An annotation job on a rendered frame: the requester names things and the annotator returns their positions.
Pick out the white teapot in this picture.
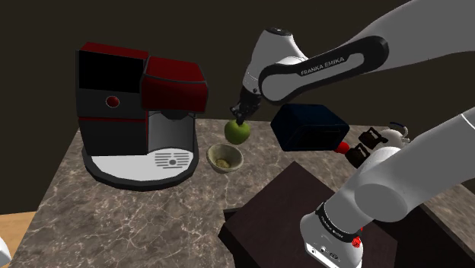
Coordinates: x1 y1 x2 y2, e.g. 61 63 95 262
378 122 411 148

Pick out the green apple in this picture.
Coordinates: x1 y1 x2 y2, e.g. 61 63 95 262
224 118 252 146

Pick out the white rounded object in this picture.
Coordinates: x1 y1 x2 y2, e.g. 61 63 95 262
0 236 12 265

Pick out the dark blue toaster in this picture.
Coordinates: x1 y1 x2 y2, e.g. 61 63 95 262
269 103 351 153

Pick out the black angular object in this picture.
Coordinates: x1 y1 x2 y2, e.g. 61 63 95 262
358 127 389 150
344 143 371 169

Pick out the beige ceramic bowl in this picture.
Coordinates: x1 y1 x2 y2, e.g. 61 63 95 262
206 142 245 175

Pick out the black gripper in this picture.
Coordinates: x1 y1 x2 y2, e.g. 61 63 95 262
230 86 263 126

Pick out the red and black coffee machine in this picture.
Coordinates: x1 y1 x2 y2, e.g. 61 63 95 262
75 41 209 193

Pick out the dark robot stand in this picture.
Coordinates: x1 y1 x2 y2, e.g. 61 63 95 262
218 160 475 268

